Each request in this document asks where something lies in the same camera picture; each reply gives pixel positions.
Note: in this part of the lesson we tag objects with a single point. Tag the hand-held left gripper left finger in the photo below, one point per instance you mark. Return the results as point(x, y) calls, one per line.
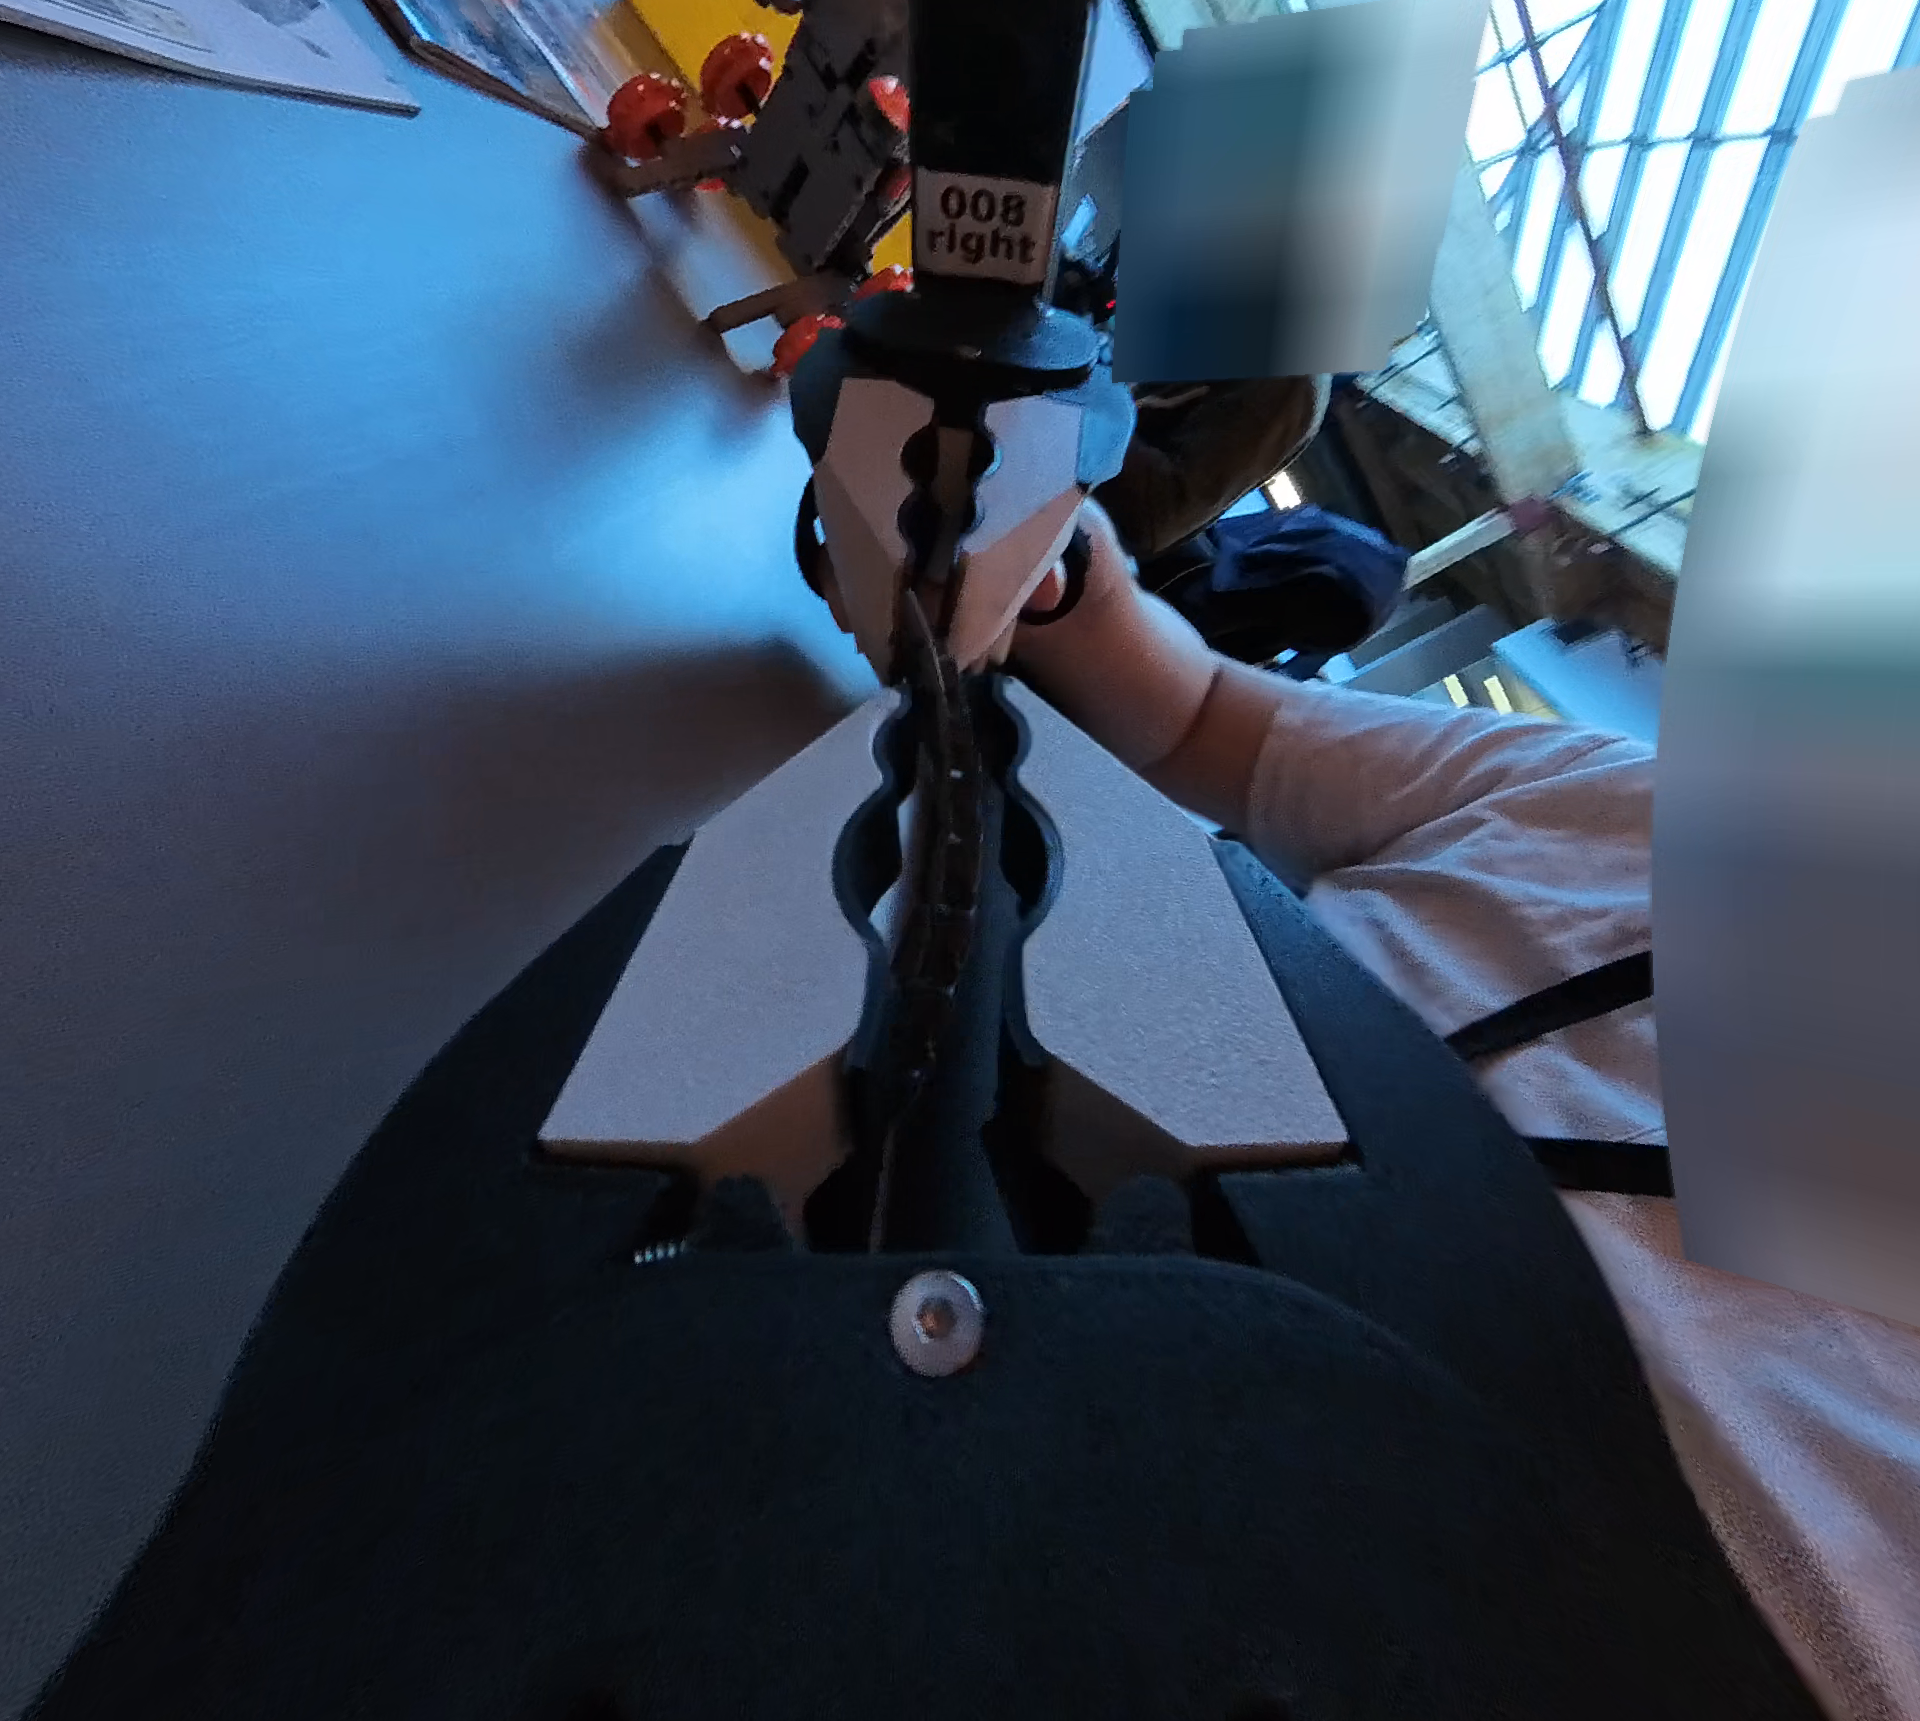
point(720, 1002)

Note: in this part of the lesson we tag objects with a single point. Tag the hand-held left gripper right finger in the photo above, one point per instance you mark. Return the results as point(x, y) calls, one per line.
point(1184, 1002)

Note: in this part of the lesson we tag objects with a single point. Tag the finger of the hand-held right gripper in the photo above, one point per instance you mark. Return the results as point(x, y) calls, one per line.
point(1043, 476)
point(863, 490)

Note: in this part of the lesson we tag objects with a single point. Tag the person's right forearm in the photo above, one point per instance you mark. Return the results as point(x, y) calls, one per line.
point(1200, 747)

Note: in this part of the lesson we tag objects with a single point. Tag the grey desk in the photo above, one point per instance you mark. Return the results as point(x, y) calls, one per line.
point(374, 701)

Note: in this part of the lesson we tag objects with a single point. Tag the person's right hand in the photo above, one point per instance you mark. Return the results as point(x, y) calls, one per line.
point(1102, 641)

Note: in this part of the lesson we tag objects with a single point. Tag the grey orange toy robot chassis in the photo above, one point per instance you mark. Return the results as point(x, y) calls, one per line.
point(819, 146)

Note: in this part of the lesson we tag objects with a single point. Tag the dark blue bag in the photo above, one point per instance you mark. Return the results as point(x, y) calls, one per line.
point(1305, 581)

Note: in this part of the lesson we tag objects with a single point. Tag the thin red rod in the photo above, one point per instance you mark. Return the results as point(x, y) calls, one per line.
point(1561, 130)

